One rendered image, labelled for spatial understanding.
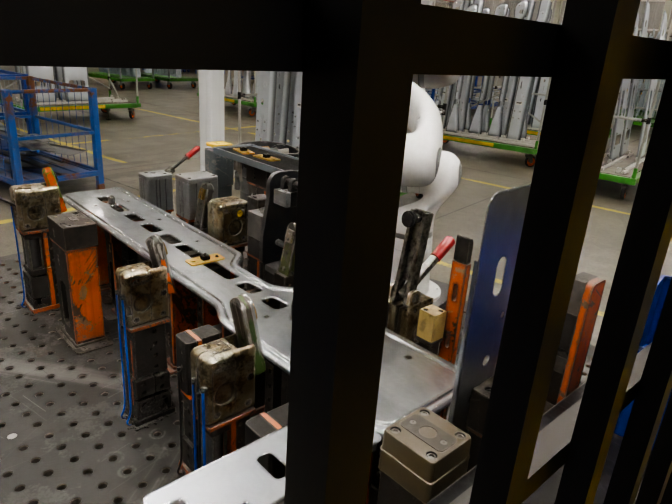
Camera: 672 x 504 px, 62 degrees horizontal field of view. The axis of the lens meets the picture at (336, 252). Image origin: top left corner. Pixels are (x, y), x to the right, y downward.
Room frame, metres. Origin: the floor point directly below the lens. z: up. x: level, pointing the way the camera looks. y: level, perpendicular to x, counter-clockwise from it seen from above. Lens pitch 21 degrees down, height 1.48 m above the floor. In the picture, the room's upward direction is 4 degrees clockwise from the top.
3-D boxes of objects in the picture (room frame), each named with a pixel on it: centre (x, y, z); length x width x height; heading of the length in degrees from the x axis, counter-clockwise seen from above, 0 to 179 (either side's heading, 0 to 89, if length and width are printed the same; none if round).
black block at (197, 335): (0.85, 0.23, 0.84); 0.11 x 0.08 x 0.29; 134
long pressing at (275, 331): (1.18, 0.31, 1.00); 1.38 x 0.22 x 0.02; 44
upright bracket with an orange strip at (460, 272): (0.87, -0.21, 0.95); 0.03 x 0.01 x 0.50; 44
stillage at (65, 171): (5.22, 2.99, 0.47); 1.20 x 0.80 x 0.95; 54
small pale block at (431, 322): (0.86, -0.17, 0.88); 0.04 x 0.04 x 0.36; 44
